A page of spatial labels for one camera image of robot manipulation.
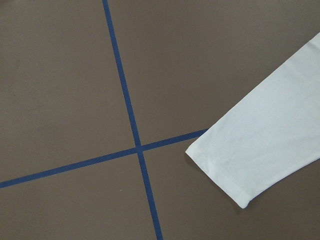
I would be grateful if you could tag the white printed t-shirt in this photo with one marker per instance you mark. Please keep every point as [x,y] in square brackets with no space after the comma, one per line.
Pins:
[271,133]

